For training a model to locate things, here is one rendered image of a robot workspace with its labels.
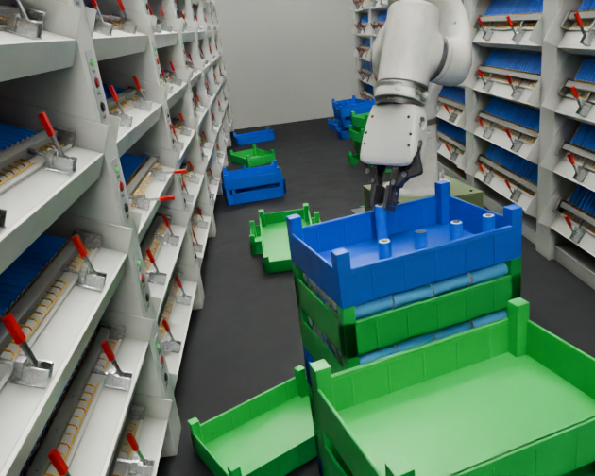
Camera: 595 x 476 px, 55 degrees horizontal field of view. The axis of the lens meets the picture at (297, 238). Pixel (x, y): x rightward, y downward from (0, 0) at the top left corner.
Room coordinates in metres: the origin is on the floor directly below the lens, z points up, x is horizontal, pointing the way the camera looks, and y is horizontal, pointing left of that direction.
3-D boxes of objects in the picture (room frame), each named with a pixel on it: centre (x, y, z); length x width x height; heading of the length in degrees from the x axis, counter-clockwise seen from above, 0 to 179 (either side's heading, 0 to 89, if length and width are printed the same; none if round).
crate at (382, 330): (0.83, -0.16, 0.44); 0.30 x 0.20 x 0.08; 108
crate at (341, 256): (0.83, -0.16, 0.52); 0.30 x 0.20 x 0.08; 108
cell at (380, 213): (0.90, -0.14, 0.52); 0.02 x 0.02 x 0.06
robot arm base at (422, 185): (1.59, -0.36, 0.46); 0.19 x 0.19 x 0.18
